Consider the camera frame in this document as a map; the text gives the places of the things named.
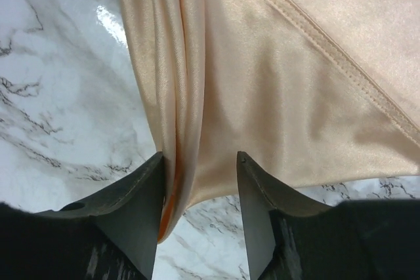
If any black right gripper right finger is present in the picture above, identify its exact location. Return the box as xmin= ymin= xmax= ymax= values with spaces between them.
xmin=236 ymin=151 xmax=419 ymax=279

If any peach cloth napkin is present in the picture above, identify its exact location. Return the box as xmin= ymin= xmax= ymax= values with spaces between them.
xmin=120 ymin=0 xmax=419 ymax=241

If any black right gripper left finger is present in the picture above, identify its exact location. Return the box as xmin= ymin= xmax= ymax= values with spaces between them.
xmin=1 ymin=153 xmax=164 ymax=280

